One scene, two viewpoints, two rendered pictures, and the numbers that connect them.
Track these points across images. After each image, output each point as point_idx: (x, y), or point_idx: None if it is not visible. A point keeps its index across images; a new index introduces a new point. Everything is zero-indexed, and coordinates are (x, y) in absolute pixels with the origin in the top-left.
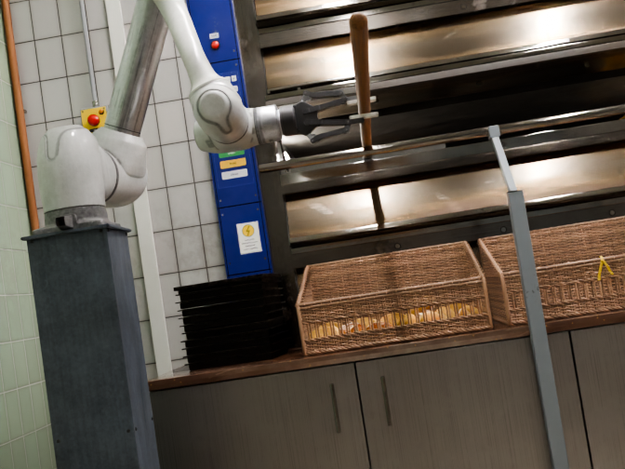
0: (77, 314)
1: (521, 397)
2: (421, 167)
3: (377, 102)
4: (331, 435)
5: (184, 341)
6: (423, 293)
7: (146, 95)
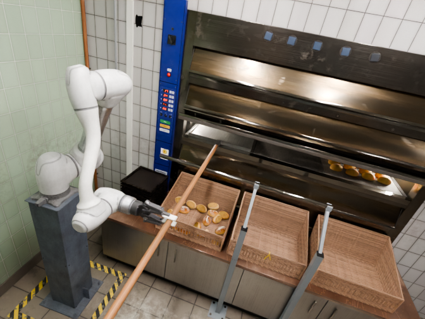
0: (47, 230)
1: (219, 275)
2: (236, 157)
3: None
4: (155, 254)
5: None
6: (200, 231)
7: None
